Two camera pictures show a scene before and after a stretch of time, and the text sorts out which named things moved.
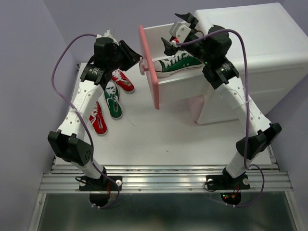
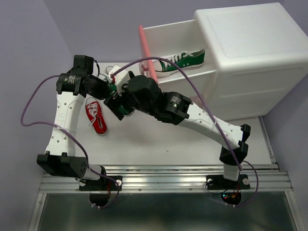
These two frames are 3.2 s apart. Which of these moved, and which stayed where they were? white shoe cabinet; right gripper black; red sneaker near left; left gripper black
Moved: left gripper black; right gripper black
Stayed: red sneaker near left; white shoe cabinet
